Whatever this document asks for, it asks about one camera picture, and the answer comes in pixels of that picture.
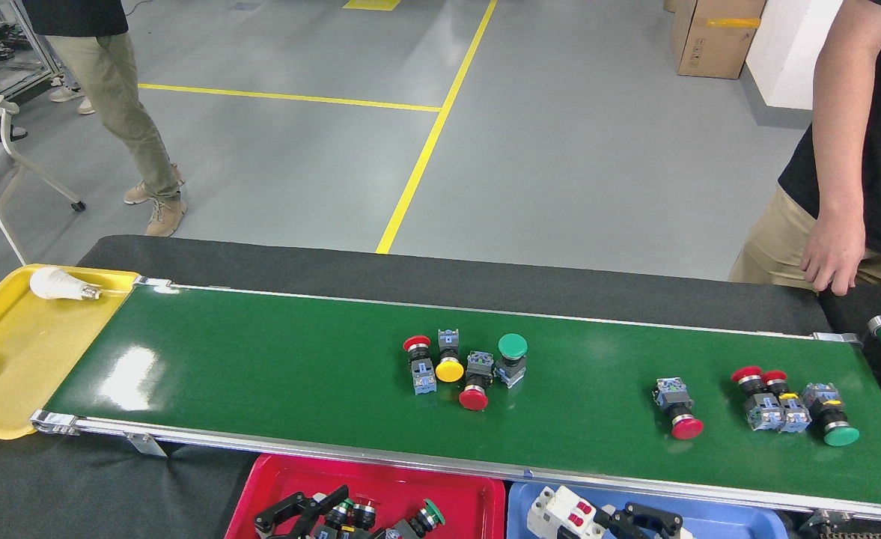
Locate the green conveyor belt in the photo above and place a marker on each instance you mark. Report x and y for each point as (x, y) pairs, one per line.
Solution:
(260, 359)

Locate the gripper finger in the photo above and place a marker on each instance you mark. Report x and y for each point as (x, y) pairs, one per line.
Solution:
(614, 524)
(328, 505)
(668, 516)
(283, 509)

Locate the yellow plastic tray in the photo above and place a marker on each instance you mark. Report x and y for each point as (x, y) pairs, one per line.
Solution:
(36, 374)

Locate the person's right forearm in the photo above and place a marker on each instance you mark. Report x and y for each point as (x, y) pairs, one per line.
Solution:
(840, 150)

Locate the person's right hand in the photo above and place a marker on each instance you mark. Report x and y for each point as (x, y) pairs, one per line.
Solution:
(837, 251)

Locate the red plastic tray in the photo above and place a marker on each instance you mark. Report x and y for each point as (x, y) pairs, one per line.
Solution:
(470, 501)

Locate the blue plastic tray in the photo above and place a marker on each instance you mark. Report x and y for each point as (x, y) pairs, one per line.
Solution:
(732, 524)

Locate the yellow push button switch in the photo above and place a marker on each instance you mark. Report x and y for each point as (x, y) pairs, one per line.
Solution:
(449, 370)

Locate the aluminium frame rack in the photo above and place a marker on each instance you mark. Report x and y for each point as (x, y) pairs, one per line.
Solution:
(28, 45)

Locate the brown cardboard box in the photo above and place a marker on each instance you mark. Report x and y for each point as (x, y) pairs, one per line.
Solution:
(717, 45)

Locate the white circuit breaker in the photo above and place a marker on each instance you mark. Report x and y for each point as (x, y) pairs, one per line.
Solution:
(560, 516)

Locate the white light bulb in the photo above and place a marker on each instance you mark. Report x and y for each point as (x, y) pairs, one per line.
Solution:
(55, 284)

